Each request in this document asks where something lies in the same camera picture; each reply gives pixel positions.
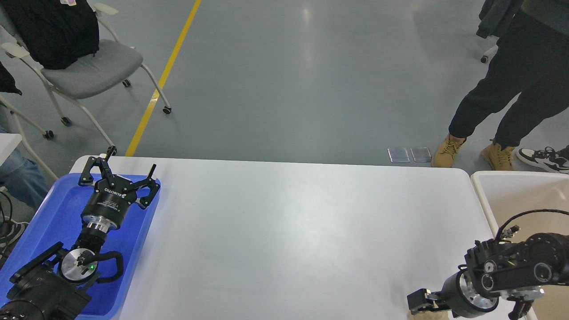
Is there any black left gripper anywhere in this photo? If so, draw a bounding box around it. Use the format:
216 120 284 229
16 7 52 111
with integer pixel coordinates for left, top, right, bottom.
78 145 160 230

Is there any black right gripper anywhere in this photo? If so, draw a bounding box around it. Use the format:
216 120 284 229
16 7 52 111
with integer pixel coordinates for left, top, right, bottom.
407 270 499 319

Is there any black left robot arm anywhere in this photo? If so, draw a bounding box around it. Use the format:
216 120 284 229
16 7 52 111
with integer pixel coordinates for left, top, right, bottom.
1 148 160 320

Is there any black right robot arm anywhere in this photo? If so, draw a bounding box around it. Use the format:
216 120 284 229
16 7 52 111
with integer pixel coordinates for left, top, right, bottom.
407 212 569 320

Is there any blue plastic tray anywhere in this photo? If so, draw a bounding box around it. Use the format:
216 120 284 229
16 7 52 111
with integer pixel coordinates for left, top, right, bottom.
0 173 160 320

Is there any seated person in jeans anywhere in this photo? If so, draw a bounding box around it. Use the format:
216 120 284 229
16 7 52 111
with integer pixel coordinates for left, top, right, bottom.
0 148 49 211

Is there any grey office chair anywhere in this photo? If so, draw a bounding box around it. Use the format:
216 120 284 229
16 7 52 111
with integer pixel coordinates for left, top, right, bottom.
1 3 172 144

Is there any tan left boot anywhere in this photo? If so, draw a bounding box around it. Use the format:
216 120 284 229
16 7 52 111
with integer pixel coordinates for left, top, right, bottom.
431 133 467 168

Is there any tan boot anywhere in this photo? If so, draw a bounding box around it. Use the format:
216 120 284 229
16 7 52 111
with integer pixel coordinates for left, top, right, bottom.
431 133 467 168
480 139 515 172

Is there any clear floor plate right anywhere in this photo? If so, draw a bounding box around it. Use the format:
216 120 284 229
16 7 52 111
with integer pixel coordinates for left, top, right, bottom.
410 147 432 163

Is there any clear floor plate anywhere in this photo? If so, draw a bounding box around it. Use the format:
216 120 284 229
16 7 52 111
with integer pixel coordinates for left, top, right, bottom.
387 147 410 163
410 147 432 163

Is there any clear floor plate left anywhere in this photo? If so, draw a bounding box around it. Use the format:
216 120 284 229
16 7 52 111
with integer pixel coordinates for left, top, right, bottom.
387 147 410 163

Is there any beige plastic bin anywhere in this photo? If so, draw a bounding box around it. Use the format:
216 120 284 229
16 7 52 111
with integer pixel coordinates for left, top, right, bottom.
471 171 569 320

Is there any black jacket on chair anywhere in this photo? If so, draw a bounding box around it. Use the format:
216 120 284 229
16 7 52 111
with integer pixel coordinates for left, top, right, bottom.
1 0 100 70

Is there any tan right boot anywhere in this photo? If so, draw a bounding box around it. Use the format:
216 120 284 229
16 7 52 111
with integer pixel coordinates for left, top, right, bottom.
480 139 515 172

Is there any white chair base right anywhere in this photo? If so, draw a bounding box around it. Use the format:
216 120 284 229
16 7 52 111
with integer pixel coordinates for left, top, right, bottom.
480 45 498 64

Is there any person in black trousers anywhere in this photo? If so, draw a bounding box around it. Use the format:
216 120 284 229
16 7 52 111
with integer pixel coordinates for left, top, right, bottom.
449 0 569 147

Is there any white chair frame left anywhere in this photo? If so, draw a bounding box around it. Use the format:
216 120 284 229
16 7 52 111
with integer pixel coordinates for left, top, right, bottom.
0 96 59 181

